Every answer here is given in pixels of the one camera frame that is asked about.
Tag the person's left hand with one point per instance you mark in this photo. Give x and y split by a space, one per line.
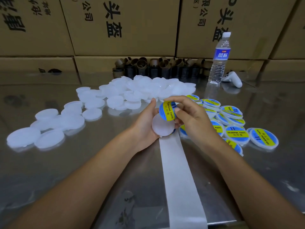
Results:
140 131

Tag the person's right hand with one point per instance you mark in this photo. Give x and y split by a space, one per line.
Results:
200 126

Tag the pile of white plastic lids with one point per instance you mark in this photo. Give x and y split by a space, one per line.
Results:
121 88

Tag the sticker roll with backing strip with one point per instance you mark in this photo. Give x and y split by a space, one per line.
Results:
181 188

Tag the person's right forearm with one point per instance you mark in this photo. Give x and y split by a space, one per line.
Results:
262 193

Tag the person's left forearm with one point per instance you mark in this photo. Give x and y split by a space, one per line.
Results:
71 193

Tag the white handheld controller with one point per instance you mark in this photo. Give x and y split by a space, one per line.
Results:
232 79

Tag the row of dark cardboard tubes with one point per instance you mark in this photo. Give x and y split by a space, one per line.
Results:
147 68

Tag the clear plastic water bottle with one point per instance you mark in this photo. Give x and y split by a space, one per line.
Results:
219 58

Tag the stack of brown cardboard boxes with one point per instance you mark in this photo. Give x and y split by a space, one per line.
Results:
126 26

